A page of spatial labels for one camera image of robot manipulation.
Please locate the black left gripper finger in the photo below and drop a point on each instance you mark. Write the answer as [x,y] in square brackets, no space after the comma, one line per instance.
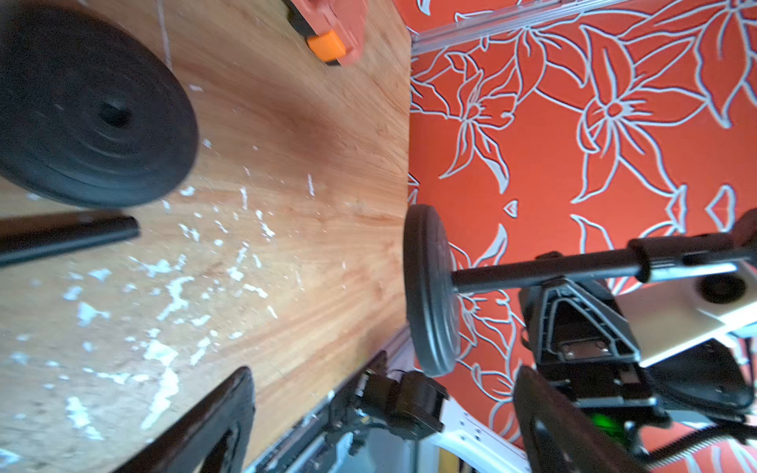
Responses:
[211,437]

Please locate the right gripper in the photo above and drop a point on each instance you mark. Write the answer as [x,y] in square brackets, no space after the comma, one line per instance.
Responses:
[604,363]

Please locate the black microphone stand pole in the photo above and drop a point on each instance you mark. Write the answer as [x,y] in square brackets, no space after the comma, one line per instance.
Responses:
[649,260]

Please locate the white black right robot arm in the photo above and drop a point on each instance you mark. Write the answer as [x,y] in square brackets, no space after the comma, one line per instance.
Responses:
[416,407]

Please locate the orange plastic tool case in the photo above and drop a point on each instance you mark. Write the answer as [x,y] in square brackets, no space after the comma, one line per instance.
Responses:
[334,30]

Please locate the black round stand base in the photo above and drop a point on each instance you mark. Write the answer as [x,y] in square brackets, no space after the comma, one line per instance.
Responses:
[432,306]

